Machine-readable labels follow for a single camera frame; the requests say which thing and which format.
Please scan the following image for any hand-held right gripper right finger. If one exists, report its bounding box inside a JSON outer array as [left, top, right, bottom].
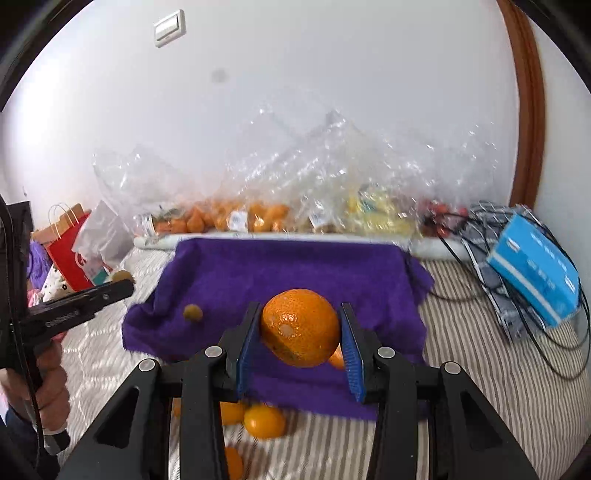
[[339, 302, 539, 480]]

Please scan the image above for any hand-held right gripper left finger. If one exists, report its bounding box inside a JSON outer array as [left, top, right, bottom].
[[58, 302, 264, 480]]

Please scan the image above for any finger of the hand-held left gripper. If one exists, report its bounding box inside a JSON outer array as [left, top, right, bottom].
[[32, 279, 136, 320]]

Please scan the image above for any large orange mandarin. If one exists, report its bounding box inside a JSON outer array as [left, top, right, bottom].
[[261, 288, 341, 368]]

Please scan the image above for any person's left forearm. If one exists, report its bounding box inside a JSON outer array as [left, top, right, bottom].
[[0, 388, 61, 480]]

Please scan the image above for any person's left hand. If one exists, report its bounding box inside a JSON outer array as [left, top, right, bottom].
[[0, 342, 71, 433]]

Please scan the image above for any purple cloth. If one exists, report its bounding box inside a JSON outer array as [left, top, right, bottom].
[[28, 240, 56, 287]]

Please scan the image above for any white spotted cloth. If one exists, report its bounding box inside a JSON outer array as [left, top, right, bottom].
[[41, 265, 75, 303]]

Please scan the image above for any red paper bag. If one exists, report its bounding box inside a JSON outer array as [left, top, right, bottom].
[[31, 203, 114, 292]]

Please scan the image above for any white plastic bag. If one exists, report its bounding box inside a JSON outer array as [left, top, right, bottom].
[[71, 199, 134, 278]]

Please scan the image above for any purple towel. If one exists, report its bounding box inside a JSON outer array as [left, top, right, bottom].
[[121, 236, 435, 422]]

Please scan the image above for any striped bed sheet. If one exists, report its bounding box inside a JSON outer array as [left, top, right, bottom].
[[28, 247, 591, 480]]

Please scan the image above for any clear bag of kumquats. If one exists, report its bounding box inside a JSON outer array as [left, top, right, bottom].
[[198, 106, 352, 234]]

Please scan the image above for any clear bag of yellow fruit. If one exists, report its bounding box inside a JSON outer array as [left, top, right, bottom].
[[300, 111, 430, 241]]

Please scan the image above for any clear bag of red fruit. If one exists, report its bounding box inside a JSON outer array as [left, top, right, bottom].
[[416, 120, 509, 232]]

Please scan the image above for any blue tissue box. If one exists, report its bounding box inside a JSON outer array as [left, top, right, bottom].
[[486, 213, 581, 329]]

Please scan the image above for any black cable bundle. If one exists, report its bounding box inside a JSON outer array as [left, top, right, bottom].
[[429, 203, 591, 381]]

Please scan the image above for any white light switch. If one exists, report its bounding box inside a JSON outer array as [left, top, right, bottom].
[[153, 10, 188, 48]]

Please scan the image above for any brown wooden door frame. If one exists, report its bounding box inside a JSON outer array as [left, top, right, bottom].
[[496, 0, 548, 208]]

